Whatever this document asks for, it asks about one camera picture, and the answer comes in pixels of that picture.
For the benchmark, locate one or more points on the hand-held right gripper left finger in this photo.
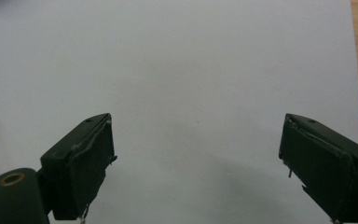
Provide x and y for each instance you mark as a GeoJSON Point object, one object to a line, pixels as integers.
{"type": "Point", "coordinates": [74, 174]}

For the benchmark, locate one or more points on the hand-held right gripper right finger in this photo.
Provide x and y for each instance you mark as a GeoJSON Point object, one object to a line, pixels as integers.
{"type": "Point", "coordinates": [329, 174]}

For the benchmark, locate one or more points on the white table mat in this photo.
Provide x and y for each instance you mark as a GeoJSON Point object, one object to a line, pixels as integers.
{"type": "Point", "coordinates": [180, 62]}

